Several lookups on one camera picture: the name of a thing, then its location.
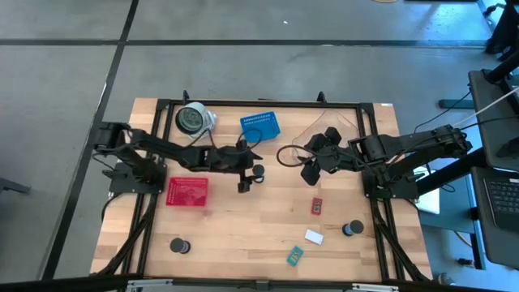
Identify white plug adapter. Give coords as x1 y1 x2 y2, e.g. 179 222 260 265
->
304 229 325 246

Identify black side desk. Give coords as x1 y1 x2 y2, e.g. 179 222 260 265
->
468 68 519 268

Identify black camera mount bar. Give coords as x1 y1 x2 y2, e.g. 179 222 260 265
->
0 273 519 292

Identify red plastic basket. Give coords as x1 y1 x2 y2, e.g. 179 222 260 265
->
165 176 210 208

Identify blue sand hourglass black caps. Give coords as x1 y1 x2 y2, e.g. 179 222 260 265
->
341 219 365 238
169 237 191 256

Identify black laptop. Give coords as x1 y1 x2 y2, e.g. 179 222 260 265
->
483 177 519 233

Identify black floor stand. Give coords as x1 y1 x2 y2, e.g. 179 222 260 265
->
484 0 519 62

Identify black aluminium rig frame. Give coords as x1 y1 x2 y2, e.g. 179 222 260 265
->
95 89 433 292

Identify white sand hourglass black caps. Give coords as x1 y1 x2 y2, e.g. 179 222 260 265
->
251 163 267 184

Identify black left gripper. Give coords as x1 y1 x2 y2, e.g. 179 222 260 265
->
208 145 264 194

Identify grey stand foot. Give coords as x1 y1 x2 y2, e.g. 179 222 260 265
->
0 177 32 195

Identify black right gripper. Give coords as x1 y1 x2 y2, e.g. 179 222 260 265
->
300 127 358 187

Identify clear plastic bin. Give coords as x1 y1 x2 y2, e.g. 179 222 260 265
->
290 108 362 163

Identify black camera cable loop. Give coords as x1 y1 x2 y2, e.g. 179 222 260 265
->
236 127 264 152
276 144 321 168

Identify long white cable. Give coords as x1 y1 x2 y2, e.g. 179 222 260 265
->
452 86 519 127

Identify teal plug adapter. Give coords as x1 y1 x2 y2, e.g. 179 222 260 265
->
285 245 305 268

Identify blue plastic basket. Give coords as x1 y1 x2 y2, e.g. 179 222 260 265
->
238 110 281 144

